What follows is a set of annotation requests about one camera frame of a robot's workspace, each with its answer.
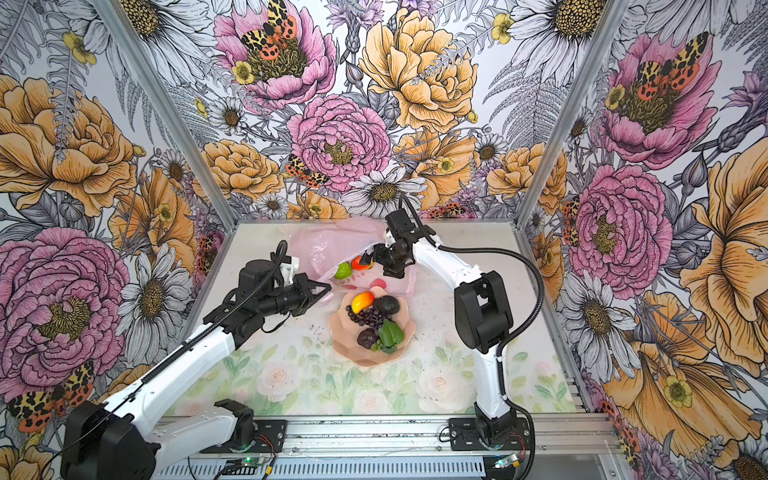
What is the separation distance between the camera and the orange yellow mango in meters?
0.91

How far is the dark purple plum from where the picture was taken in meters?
0.87

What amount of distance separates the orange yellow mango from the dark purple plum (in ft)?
0.24

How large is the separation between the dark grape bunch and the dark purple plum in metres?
0.04

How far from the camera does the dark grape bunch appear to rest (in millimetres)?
918

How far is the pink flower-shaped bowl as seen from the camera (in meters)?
0.86

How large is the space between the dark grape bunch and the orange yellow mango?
0.05 feet

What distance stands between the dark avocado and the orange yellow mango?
0.06 ft

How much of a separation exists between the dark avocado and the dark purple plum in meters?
0.07

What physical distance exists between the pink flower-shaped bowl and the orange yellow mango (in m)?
0.01

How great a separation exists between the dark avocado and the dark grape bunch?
15 millimetres

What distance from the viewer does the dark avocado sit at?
0.91 m

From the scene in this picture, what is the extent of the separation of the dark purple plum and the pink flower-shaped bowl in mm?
10
